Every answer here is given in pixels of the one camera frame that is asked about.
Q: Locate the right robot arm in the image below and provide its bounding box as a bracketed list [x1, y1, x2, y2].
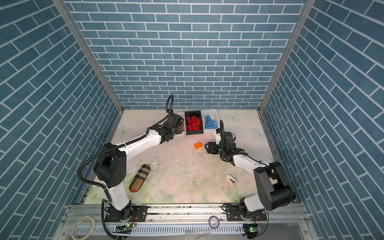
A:
[205, 129, 296, 217]

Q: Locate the long red lego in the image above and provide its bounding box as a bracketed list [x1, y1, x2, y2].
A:
[191, 116, 198, 125]

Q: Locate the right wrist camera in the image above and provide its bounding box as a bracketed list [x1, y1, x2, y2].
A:
[215, 133, 222, 145]

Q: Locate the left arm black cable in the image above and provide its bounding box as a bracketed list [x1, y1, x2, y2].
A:
[76, 94, 175, 193]

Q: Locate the striped brown cylinder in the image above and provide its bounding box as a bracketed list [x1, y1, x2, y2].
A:
[129, 164, 151, 193]

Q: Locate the white pink small device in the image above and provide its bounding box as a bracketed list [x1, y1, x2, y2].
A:
[226, 174, 237, 188]

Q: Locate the tape roll on rail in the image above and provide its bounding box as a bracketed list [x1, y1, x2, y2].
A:
[71, 217, 96, 240]

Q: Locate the red lego diagonal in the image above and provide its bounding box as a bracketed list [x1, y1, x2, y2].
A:
[196, 117, 201, 127]

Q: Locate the white right bin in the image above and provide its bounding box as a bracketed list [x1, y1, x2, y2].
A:
[201, 109, 220, 134]

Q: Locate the aluminium rail frame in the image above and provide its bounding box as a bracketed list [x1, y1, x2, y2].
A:
[53, 203, 318, 240]

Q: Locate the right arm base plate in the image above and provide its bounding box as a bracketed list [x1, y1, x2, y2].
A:
[221, 203, 268, 222]

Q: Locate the blue lego bottom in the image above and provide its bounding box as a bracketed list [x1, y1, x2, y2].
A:
[212, 120, 218, 128]

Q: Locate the white bin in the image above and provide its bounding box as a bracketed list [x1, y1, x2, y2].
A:
[201, 109, 220, 134]
[176, 112, 185, 135]

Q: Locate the blue lego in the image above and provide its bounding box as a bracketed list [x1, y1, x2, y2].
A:
[205, 123, 216, 130]
[205, 115, 212, 124]
[212, 120, 218, 128]

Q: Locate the small orange lego square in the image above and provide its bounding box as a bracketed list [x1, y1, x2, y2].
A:
[194, 142, 203, 150]

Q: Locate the white left bin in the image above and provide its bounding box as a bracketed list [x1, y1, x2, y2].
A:
[176, 112, 185, 135]

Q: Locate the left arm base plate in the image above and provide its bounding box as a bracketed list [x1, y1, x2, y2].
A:
[104, 206, 149, 223]

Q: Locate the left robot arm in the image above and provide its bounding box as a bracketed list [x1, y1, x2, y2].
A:
[94, 113, 184, 211]

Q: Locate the black middle bin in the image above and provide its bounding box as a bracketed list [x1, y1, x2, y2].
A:
[185, 111, 204, 135]

